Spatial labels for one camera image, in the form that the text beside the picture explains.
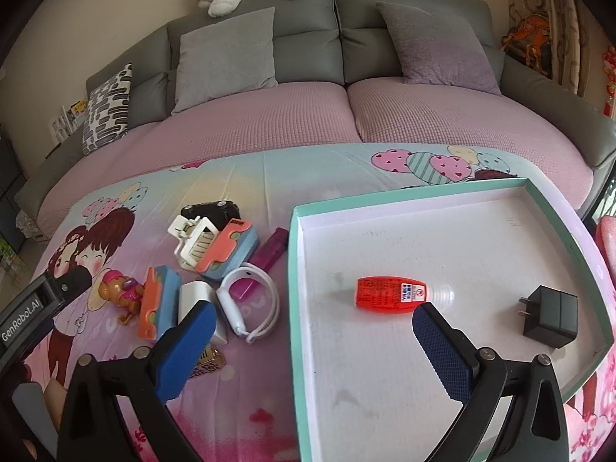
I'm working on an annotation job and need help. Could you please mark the pink brown puppy figure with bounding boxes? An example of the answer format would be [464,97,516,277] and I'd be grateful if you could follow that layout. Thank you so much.
[98,269,144,325]

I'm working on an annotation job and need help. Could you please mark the black power adapter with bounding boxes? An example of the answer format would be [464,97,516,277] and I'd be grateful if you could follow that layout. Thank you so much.
[519,286,578,349]

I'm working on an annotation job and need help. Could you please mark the blue orange toy block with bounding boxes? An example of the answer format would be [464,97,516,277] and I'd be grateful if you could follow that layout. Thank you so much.
[137,265,182,341]
[195,219,259,281]

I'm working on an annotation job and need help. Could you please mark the gold black patterned lighter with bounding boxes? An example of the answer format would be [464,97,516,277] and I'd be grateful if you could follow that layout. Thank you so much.
[190,343,226,378]

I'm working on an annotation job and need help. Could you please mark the white power adapter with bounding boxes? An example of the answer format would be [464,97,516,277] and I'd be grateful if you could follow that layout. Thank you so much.
[177,281,228,346]

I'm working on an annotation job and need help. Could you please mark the white hair claw clip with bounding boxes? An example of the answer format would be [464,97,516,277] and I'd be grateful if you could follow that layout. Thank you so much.
[167,215,219,271]

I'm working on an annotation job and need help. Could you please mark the red glue bottle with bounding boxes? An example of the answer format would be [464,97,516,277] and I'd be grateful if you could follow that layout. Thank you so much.
[354,276,455,315]

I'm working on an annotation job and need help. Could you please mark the purple lighter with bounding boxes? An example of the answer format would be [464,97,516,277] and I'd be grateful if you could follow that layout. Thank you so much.
[230,228,289,301]

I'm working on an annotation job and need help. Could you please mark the white smart watch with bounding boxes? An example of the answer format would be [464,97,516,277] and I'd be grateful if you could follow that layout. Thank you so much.
[216,263,281,344]

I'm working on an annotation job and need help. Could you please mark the black toy car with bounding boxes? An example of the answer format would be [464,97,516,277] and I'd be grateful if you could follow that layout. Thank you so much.
[179,200,241,231]

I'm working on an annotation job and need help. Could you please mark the dark blue cabinet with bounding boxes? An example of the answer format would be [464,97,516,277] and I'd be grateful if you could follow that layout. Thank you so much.
[0,127,26,253]

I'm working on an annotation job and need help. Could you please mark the teal shallow cardboard tray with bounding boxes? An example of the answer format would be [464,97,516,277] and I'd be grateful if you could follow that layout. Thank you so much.
[288,178,614,461]

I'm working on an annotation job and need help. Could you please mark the cartoon print pink blanket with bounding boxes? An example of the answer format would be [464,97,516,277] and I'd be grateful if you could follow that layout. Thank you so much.
[26,143,615,461]

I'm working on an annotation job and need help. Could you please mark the books and white rack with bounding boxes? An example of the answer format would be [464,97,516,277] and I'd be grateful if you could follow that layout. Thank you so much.
[48,99,88,144]

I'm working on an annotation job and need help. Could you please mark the black white patterned cushion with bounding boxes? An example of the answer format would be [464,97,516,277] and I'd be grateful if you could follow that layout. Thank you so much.
[82,63,132,156]

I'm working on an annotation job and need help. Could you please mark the light grey cushion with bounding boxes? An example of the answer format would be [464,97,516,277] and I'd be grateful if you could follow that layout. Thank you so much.
[172,7,278,115]

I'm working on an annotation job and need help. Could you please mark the red hanging ornament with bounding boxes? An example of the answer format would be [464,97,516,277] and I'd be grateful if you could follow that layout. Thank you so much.
[601,44,616,119]

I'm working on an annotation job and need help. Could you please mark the orange bag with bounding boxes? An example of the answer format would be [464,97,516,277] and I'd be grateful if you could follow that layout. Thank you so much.
[501,15,552,77]

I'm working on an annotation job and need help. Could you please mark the purple grey cushion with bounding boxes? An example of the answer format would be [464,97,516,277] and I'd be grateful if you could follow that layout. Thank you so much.
[376,2,500,95]

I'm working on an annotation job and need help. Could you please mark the grey sofa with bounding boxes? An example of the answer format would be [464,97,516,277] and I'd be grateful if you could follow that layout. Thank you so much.
[16,0,615,220]

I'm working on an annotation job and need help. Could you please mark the patterned beige curtain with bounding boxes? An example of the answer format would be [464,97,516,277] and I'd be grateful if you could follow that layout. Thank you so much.
[501,0,588,96]

